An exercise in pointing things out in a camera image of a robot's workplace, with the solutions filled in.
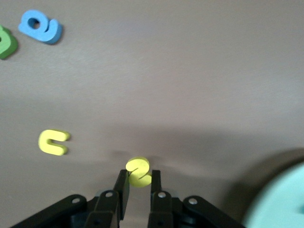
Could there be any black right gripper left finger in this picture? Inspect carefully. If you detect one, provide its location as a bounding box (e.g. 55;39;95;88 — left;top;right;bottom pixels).
9;169;131;228

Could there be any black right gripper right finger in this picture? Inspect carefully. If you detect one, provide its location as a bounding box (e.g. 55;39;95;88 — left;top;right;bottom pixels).
147;170;247;228

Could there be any yellow letter s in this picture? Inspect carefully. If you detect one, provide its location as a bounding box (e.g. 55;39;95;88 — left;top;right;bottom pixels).
125;157;152;189

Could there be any yellow letter u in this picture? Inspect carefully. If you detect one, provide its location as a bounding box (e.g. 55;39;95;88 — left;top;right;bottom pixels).
38;129;71;156

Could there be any light green plate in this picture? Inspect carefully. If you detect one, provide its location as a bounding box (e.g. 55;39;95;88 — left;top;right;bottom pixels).
242;161;304;228

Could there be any brown table mat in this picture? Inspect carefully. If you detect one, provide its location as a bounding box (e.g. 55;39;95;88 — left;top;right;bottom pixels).
0;0;304;228

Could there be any blue letter a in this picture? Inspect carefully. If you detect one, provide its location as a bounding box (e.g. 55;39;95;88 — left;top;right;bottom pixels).
18;9;63;45

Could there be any green letter u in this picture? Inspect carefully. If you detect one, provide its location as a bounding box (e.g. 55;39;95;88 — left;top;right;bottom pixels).
0;25;19;60

